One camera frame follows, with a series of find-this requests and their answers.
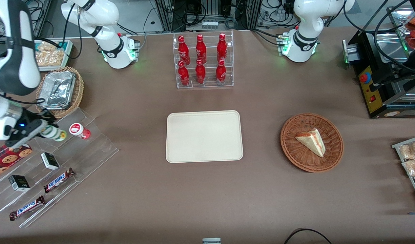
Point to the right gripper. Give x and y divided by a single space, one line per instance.
34 126

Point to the green yogurt cup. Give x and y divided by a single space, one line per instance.
58 135

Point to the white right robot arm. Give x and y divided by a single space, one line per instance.
21 67

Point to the tray of snack bags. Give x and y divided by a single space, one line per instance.
397 146

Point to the beige plastic tray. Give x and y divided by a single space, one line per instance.
204 137

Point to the red emergency stop button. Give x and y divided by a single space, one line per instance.
365 78

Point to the aluminium foil container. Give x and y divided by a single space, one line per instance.
63 79
56 100

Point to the red yogurt cup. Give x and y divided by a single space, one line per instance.
78 129

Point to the small black box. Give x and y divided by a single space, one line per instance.
19 183
49 161

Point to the black oven machine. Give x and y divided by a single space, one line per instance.
366 51

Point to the clear acrylic tiered stand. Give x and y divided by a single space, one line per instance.
85 152

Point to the oval light wicker basket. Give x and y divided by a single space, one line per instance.
79 88

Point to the red cookie box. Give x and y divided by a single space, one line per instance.
7 161

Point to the Snickers chocolate bar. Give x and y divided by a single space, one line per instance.
27 207
58 180

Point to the clear cracker bag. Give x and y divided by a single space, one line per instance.
48 46
55 57
41 59

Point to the clear snack bag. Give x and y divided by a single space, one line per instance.
410 150
414 167

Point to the white rectangular snack bin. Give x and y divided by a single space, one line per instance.
69 54

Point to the teal snack packet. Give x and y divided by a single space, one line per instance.
62 46

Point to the wrapped sandwich wedge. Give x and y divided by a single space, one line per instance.
312 140

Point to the round brown wicker basket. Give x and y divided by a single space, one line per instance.
295 156

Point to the red cola bottle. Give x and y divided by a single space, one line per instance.
183 51
200 74
222 49
201 50
221 74
184 75

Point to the clear acrylic bottle rack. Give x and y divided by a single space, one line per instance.
210 44

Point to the white power strip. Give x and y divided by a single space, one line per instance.
209 24

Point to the small grey device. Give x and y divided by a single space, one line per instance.
211 241

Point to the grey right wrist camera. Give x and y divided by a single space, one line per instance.
24 134

